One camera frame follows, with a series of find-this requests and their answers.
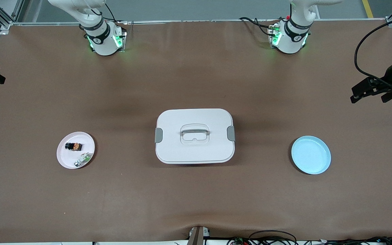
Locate green push-button switch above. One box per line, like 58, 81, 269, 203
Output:
73, 152, 93, 168

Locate brown table mat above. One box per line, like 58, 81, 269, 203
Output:
0, 20, 392, 243

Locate white lidded storage box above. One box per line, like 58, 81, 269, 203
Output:
154, 108, 236, 165

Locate black looped cable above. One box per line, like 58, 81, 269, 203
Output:
248, 230, 298, 245

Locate black right arm base cable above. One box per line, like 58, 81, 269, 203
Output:
104, 3, 128, 25

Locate light blue round plate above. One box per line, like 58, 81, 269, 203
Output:
291, 135, 331, 175

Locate black cable bundle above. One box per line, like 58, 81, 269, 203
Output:
318, 236, 392, 245

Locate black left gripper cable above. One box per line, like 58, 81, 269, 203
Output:
354, 12, 392, 92

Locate pink round plate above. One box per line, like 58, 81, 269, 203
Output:
56, 131, 95, 169

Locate aluminium table edge rail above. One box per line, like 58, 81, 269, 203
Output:
11, 19, 387, 26

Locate black left arm base cables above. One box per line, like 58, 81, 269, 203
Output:
239, 16, 280, 37

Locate brown camera mount bracket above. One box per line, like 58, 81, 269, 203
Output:
187, 225, 211, 245

